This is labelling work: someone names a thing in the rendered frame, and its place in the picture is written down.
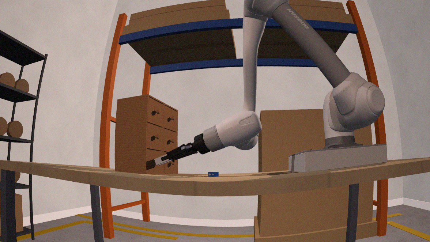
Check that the brown wooden chest of drawers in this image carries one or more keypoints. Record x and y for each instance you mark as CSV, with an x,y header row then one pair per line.
x,y
131,134

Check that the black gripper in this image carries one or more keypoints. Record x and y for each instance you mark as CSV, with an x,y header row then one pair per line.
x,y
184,150

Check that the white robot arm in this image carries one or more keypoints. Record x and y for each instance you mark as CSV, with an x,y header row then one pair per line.
x,y
352,104

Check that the blue 9v battery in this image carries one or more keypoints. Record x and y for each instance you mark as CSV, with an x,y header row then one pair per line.
x,y
213,174

